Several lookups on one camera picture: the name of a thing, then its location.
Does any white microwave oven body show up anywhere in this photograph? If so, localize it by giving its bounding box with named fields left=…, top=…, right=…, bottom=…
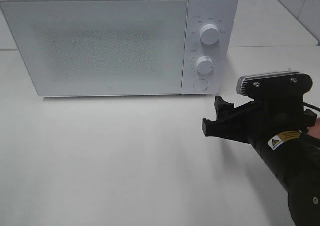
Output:
left=0, top=0, right=239, bottom=97

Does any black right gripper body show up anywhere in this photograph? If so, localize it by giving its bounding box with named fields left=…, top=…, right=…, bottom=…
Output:
left=236, top=96, right=315, bottom=146

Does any black camera cable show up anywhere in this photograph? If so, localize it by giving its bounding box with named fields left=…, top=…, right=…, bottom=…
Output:
left=303, top=102, right=320, bottom=113

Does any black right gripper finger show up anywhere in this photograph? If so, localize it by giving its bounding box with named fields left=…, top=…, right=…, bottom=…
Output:
left=214, top=96, right=235, bottom=122
left=202, top=105, right=253, bottom=139

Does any lower white timer knob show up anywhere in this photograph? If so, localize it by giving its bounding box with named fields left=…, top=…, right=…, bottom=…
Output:
left=195, top=56, right=215, bottom=74

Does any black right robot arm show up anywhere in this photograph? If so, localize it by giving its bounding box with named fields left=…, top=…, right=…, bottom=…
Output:
left=202, top=96, right=320, bottom=225

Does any round white door-release button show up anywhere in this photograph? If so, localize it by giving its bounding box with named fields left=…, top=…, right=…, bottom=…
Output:
left=193, top=79, right=209, bottom=92

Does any white microwave door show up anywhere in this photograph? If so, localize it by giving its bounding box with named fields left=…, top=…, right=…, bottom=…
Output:
left=1, top=0, right=188, bottom=97

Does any upper white power knob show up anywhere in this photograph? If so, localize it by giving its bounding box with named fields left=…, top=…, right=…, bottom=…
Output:
left=199, top=23, right=221, bottom=45

